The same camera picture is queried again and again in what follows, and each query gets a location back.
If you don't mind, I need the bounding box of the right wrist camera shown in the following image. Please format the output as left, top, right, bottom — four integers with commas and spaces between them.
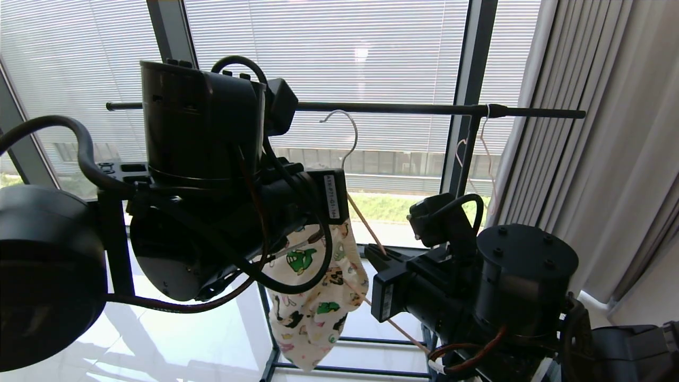
407, 197, 478, 256

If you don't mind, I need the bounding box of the cream printed garment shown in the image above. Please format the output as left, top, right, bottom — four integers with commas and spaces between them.
263, 220, 369, 372

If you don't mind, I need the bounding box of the black cable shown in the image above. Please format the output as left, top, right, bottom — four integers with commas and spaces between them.
429, 193, 485, 237
0, 116, 133, 194
233, 143, 334, 296

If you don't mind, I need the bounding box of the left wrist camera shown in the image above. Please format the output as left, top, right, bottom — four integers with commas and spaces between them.
264, 78, 299, 137

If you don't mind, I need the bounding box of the window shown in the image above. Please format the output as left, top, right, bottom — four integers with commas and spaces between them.
0, 0, 542, 255

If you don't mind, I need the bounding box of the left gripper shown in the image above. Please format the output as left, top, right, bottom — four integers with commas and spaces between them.
130, 169, 351, 303

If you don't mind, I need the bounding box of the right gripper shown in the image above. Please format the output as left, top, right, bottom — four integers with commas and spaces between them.
371, 255, 478, 340

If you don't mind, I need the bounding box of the pink clothes hanger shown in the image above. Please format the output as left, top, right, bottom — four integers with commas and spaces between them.
455, 119, 499, 213
320, 110, 431, 355

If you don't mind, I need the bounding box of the beige curtain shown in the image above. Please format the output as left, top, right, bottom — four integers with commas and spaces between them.
485, 0, 679, 319

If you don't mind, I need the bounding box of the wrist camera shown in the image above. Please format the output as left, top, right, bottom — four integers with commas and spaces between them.
264, 78, 299, 137
407, 197, 478, 256

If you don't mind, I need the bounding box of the black clothes rack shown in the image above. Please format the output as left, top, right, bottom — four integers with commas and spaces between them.
106, 101, 586, 382

